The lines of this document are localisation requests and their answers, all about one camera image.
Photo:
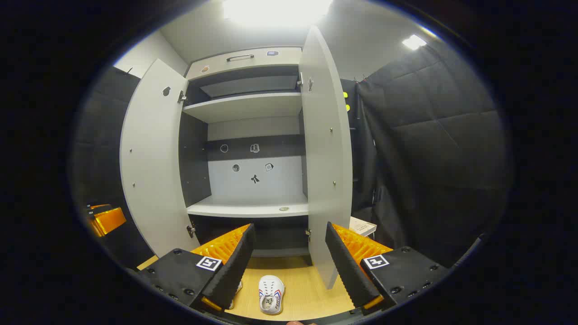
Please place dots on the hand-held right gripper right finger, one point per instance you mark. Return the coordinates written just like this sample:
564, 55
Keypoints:
347, 266

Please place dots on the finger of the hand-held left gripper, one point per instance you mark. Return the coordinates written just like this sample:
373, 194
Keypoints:
108, 221

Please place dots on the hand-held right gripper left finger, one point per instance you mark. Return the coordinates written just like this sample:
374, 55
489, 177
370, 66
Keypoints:
235, 266

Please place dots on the white canvas shoe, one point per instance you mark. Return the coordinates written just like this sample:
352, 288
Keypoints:
235, 293
271, 293

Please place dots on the grey shoe cabinet door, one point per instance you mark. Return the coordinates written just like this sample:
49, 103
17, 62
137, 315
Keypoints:
325, 158
153, 171

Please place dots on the grey shoe cabinet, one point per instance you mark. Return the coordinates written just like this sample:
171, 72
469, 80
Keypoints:
248, 106

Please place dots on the white printed box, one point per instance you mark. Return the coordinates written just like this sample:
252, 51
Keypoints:
362, 225

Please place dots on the black backdrop cloth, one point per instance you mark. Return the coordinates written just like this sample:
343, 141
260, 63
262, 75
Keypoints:
359, 149

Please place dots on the black quilted cloth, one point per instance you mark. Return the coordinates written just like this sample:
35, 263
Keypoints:
442, 149

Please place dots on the small ceiling light panel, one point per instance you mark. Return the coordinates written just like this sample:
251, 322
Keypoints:
414, 42

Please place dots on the large ceiling light panel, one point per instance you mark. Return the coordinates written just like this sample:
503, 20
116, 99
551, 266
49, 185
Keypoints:
275, 11

